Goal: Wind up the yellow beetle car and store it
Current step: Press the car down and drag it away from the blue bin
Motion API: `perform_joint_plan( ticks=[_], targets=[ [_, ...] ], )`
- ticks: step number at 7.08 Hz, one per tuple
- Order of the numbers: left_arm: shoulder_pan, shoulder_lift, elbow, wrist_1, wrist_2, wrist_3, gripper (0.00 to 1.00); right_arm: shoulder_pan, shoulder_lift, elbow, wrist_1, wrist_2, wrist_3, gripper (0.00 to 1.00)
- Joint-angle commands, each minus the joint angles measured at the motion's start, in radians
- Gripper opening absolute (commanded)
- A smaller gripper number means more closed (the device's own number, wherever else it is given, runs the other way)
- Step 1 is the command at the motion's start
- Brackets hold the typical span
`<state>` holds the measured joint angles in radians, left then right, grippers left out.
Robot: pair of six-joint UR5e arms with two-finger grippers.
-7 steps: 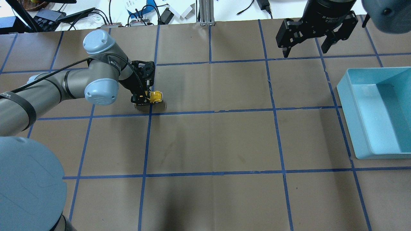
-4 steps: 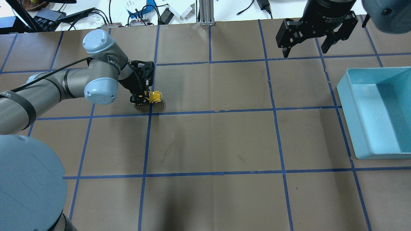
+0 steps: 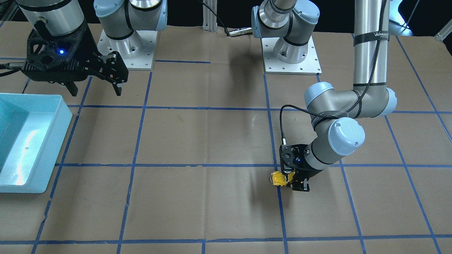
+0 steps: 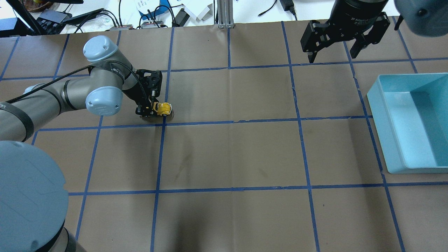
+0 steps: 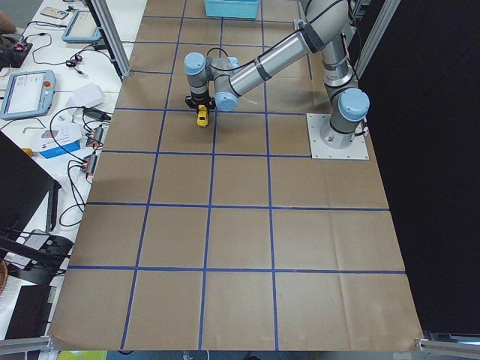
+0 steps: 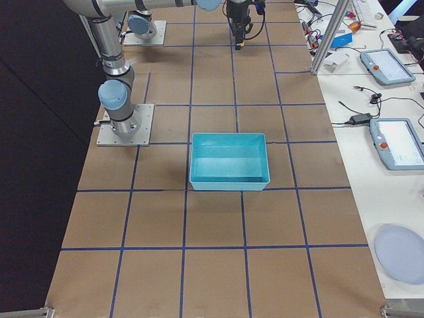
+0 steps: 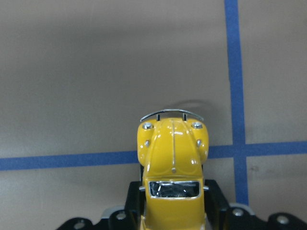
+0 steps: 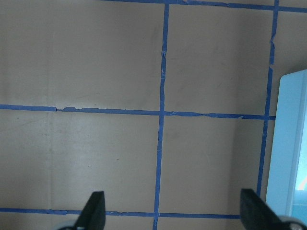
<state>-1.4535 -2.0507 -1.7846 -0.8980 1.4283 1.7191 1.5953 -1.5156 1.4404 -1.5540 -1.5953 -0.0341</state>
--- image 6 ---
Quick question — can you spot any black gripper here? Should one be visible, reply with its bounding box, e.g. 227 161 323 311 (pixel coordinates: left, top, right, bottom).
226 1 253 51

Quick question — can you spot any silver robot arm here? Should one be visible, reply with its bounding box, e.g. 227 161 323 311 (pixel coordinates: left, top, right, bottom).
64 1 220 145
120 1 264 50

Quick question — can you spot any white folded cardboard piece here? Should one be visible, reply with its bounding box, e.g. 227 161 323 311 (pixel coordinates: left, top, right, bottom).
323 52 350 73

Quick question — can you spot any blue box on desk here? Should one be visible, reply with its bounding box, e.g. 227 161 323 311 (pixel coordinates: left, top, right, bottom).
330 32 352 49

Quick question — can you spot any orange object on desk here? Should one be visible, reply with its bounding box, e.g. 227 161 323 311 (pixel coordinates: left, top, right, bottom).
348 21 362 34

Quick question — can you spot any turquoise plastic bin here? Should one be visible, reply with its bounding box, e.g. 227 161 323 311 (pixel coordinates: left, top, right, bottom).
189 132 270 191

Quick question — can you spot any white keyboard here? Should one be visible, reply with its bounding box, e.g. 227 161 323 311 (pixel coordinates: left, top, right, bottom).
350 0 377 29

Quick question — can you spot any far teach pendant tablet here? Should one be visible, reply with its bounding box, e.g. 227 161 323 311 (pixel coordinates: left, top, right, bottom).
360 49 416 85

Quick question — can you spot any teach pendant tablet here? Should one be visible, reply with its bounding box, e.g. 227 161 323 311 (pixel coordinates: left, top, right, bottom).
369 118 423 171
360 49 416 85

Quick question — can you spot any black power adapter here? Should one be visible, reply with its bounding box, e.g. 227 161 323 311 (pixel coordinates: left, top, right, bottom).
348 113 372 126

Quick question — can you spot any near teach pendant tablet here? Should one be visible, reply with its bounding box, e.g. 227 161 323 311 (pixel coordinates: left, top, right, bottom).
369 118 423 171

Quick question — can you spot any pale blue round plate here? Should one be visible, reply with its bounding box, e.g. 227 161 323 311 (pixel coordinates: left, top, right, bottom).
374 225 423 285

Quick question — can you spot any aluminium frame post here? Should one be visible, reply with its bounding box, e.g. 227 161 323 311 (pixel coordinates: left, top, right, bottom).
310 0 350 76

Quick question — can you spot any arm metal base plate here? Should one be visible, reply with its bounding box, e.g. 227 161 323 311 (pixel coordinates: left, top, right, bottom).
123 19 167 46
96 104 155 146

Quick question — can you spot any black cable on desk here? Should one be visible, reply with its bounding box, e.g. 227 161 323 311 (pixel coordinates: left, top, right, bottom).
352 85 424 119

